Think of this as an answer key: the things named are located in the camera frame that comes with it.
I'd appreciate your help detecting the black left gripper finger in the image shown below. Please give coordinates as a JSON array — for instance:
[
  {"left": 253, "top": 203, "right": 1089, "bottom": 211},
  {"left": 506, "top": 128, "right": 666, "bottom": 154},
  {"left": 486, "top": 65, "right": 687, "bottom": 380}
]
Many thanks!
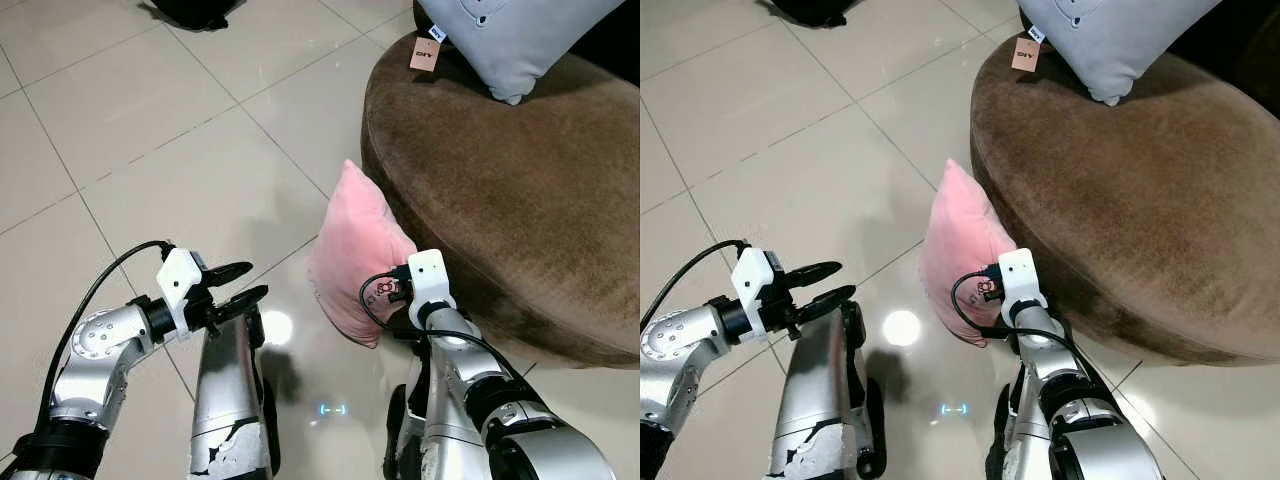
[
  {"left": 786, "top": 261, "right": 844, "bottom": 290},
  {"left": 215, "top": 284, "right": 270, "bottom": 324},
  {"left": 797, "top": 284, "right": 860, "bottom": 327},
  {"left": 206, "top": 261, "right": 254, "bottom": 289}
]

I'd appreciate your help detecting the pink pillow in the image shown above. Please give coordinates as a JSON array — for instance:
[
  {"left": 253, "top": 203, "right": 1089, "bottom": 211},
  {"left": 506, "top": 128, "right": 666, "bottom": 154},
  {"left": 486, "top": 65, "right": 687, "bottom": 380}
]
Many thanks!
[
  {"left": 304, "top": 158, "right": 420, "bottom": 350},
  {"left": 919, "top": 158, "right": 1020, "bottom": 347}
]

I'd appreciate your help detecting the brown velvet sofa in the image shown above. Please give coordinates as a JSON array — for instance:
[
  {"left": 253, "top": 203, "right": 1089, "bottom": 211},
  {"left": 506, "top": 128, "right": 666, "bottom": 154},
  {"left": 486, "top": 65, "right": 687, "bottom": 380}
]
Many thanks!
[
  {"left": 969, "top": 36, "right": 1280, "bottom": 367},
  {"left": 361, "top": 38, "right": 641, "bottom": 370}
]

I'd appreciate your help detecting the beige pillow price tag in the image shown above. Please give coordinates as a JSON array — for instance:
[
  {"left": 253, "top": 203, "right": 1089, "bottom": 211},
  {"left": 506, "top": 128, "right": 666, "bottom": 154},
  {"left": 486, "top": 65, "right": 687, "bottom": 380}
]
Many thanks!
[
  {"left": 1011, "top": 34, "right": 1044, "bottom": 74},
  {"left": 409, "top": 32, "right": 444, "bottom": 74}
]

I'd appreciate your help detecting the black object on floor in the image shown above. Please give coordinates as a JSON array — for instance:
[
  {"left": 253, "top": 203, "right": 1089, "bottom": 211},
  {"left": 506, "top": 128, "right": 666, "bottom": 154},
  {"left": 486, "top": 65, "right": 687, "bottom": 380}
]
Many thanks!
[
  {"left": 768, "top": 0, "right": 853, "bottom": 29},
  {"left": 148, "top": 0, "right": 244, "bottom": 32}
]

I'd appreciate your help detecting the grey pillow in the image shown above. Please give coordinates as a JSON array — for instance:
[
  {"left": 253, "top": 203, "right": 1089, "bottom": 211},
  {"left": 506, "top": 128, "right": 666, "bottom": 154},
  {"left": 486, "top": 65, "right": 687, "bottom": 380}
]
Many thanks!
[
  {"left": 1017, "top": 0, "right": 1224, "bottom": 108},
  {"left": 414, "top": 0, "right": 627, "bottom": 107}
]

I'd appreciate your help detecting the black sofa backrest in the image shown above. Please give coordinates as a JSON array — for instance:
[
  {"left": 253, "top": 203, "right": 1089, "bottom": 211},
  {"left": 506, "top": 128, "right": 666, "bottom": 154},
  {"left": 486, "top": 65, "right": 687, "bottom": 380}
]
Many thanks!
[
  {"left": 574, "top": 0, "right": 641, "bottom": 88},
  {"left": 1168, "top": 0, "right": 1280, "bottom": 93}
]

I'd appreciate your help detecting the silver left robot leg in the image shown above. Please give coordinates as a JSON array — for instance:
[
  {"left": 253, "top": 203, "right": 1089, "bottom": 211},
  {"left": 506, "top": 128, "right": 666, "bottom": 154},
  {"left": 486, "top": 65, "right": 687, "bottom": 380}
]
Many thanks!
[
  {"left": 772, "top": 302, "right": 889, "bottom": 480},
  {"left": 188, "top": 306, "right": 281, "bottom": 480}
]

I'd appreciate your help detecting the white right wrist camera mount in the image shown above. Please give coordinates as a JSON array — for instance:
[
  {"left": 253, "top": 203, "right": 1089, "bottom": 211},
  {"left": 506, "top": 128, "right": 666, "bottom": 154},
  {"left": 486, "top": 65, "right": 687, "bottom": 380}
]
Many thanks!
[
  {"left": 996, "top": 247, "right": 1049, "bottom": 313},
  {"left": 404, "top": 249, "right": 458, "bottom": 328}
]

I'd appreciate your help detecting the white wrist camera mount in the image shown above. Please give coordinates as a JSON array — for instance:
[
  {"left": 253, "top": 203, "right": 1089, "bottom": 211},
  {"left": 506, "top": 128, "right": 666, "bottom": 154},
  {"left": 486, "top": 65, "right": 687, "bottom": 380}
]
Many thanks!
[
  {"left": 730, "top": 246, "right": 787, "bottom": 337},
  {"left": 404, "top": 249, "right": 458, "bottom": 328},
  {"left": 156, "top": 247, "right": 208, "bottom": 337},
  {"left": 996, "top": 247, "right": 1049, "bottom": 313}
]

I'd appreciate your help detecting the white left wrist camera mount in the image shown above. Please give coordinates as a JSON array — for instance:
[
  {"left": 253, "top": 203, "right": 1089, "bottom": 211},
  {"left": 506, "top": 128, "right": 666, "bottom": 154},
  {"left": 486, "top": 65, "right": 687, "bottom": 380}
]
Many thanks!
[
  {"left": 156, "top": 247, "right": 208, "bottom": 337},
  {"left": 730, "top": 246, "right": 787, "bottom": 337}
]

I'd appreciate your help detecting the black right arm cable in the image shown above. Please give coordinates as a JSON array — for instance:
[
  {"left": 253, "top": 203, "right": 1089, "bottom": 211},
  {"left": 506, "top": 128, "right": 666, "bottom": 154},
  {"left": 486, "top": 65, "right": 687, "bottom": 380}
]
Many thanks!
[
  {"left": 949, "top": 270, "right": 1116, "bottom": 393},
  {"left": 358, "top": 270, "right": 536, "bottom": 393}
]

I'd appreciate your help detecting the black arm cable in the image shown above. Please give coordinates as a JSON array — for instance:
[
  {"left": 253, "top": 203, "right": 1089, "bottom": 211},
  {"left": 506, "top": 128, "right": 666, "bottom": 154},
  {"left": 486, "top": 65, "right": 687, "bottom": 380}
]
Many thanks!
[
  {"left": 640, "top": 239, "right": 751, "bottom": 336},
  {"left": 358, "top": 270, "right": 536, "bottom": 393},
  {"left": 36, "top": 240, "right": 177, "bottom": 433},
  {"left": 949, "top": 270, "right": 1116, "bottom": 393}
]

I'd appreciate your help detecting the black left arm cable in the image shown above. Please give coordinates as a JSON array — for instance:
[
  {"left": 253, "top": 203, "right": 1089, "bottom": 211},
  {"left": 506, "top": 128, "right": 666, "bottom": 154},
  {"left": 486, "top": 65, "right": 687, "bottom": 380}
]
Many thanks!
[
  {"left": 36, "top": 240, "right": 177, "bottom": 433},
  {"left": 640, "top": 239, "right": 751, "bottom": 336}
]

